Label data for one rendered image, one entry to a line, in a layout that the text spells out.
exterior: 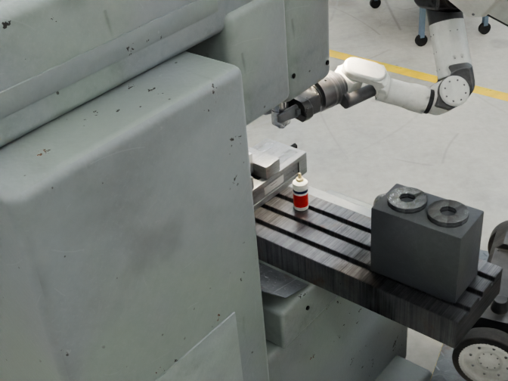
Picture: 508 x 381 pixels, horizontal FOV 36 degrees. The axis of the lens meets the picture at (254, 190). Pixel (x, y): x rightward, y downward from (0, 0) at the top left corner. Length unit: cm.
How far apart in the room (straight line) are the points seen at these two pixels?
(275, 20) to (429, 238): 58
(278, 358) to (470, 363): 60
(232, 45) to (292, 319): 75
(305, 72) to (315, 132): 252
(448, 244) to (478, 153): 243
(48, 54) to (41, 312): 39
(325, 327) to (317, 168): 192
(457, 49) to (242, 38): 73
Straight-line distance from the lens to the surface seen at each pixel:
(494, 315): 226
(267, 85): 163
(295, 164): 219
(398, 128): 432
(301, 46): 174
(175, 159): 130
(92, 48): 128
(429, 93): 205
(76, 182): 117
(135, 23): 134
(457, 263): 174
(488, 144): 422
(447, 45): 208
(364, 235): 200
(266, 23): 159
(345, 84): 199
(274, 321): 193
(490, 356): 228
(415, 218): 175
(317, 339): 213
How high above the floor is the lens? 213
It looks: 34 degrees down
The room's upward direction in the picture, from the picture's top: 5 degrees counter-clockwise
